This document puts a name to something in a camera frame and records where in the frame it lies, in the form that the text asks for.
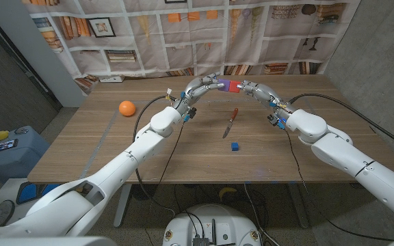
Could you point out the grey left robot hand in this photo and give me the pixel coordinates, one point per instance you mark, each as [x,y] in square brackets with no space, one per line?
[197,89]

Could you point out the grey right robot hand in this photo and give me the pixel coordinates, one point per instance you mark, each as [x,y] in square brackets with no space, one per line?
[265,94]

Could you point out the purple magnetic block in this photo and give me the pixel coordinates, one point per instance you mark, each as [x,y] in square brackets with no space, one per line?
[224,85]

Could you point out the red magnetic block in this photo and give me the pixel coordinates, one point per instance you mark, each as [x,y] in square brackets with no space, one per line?
[234,86]

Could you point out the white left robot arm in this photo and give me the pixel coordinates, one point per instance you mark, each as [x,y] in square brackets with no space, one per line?
[121,167]

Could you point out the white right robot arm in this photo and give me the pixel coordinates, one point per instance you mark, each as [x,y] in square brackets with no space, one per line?
[354,160]

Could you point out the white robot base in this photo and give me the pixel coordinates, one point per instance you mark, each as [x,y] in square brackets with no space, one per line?
[214,222]

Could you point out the orange ball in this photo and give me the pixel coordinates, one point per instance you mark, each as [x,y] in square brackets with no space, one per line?
[127,108]

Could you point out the yellow lemon toy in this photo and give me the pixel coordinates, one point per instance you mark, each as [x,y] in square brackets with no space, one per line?
[1,135]

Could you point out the printed bookshelf backdrop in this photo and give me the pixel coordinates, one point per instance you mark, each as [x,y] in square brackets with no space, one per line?
[197,37]

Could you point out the small blue block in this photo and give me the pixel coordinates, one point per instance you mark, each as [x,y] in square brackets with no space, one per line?
[235,146]

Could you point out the white power strip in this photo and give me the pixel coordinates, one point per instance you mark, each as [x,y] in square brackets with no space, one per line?
[111,79]

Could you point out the yellow object under table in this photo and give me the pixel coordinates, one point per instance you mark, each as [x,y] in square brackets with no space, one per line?
[227,192]

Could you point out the black round floor object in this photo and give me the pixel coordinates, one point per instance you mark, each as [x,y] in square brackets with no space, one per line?
[147,193]

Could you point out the grey table leg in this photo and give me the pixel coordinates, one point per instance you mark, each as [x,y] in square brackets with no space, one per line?
[121,208]
[299,208]

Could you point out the black antenna on base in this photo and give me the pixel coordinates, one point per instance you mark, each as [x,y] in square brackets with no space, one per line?
[214,232]

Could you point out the blue pad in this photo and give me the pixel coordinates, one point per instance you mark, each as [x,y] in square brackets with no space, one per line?
[27,192]
[50,188]

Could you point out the blue-grey stool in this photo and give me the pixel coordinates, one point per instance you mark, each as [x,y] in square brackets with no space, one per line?
[19,160]

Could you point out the grey sneaker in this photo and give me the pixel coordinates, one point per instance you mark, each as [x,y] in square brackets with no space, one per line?
[0,213]

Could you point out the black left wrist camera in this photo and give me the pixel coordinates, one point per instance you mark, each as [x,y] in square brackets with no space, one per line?
[191,113]

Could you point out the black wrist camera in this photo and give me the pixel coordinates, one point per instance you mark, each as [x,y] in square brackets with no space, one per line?
[275,121]
[191,113]

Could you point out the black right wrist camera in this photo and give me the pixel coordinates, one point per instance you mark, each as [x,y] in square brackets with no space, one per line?
[275,121]

